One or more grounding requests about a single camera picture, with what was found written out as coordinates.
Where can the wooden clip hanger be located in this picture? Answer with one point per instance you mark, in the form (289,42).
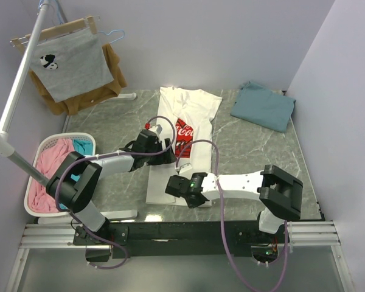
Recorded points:
(56,31)

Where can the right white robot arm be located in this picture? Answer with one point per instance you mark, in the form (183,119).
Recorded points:
(279,191)

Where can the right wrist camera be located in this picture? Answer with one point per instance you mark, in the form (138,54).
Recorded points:
(184,169)

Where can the black base beam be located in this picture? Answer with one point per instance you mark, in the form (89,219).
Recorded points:
(197,238)

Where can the white coca-cola t-shirt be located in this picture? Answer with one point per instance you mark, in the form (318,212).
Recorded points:
(191,112)

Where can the aluminium rail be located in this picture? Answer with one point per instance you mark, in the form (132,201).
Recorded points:
(61,236)

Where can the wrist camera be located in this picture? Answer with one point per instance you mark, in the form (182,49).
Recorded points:
(184,169)
(156,129)

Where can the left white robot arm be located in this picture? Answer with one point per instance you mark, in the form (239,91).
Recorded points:
(75,181)

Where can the teal garment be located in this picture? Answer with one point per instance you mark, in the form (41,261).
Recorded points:
(85,148)

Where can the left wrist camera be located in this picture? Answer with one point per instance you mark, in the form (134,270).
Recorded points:
(156,129)

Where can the pink garment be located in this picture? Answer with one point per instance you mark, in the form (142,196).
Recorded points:
(47,163)

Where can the white clothes rack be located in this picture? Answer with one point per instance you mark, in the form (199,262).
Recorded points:
(6,150)

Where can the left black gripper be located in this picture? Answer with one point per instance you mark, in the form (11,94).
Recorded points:
(166,157)

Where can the brown garment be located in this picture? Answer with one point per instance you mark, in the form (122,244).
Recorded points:
(86,100)

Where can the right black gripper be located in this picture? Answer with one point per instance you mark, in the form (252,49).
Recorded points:
(193,205)

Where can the folded blue t-shirt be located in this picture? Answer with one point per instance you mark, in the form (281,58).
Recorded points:
(264,107)

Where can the white laundry basket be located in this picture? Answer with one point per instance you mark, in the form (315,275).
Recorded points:
(80,136)

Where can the grey panda t-shirt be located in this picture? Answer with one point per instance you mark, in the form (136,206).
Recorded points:
(71,65)

